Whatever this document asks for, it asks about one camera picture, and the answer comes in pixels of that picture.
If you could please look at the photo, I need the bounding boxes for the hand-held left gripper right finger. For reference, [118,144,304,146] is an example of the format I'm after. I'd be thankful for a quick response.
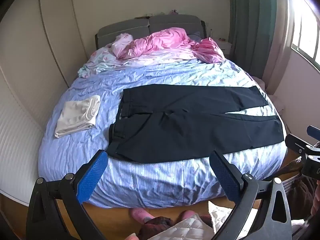
[209,150,293,240]

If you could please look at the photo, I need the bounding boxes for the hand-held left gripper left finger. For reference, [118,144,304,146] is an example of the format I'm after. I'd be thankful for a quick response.
[26,149,108,240]

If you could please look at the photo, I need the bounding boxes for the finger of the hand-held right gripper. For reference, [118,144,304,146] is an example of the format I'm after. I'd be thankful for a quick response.
[285,133,316,156]
[306,125,320,140]

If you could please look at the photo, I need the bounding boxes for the black pants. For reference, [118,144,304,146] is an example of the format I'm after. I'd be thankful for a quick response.
[106,84,286,164]

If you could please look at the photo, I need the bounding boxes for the pile of pale pink cloth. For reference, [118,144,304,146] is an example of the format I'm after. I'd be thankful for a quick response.
[250,75,286,114]

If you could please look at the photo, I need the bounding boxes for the bed with blue striped sheet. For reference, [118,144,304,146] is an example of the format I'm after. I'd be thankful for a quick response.
[37,47,288,209]

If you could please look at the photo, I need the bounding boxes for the folded white cloth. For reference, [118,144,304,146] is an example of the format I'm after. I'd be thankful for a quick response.
[54,95,101,138]

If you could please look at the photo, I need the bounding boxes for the white quilted garment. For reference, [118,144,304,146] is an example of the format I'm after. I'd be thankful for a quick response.
[150,201,260,240]

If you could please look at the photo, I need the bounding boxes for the maroon fleece garment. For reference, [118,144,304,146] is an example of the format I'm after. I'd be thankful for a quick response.
[139,217,175,240]

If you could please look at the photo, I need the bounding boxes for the beige curtain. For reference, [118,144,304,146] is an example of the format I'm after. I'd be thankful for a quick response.
[262,0,294,94]

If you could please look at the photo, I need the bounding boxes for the window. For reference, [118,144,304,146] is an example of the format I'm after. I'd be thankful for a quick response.
[291,0,320,67]

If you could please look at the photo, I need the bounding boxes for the white floral bedding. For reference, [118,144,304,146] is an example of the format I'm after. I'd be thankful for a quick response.
[77,33,134,78]

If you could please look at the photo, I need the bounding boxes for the white nightstand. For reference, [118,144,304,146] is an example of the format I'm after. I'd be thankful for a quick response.
[219,38,235,55]

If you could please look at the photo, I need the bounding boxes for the green curtain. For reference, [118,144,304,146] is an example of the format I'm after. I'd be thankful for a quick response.
[228,0,277,80]

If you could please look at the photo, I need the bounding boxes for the pink blanket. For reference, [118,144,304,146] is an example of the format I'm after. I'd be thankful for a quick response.
[112,27,225,63]

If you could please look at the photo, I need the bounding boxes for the grey padded headboard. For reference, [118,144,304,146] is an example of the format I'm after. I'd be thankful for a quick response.
[95,14,207,50]

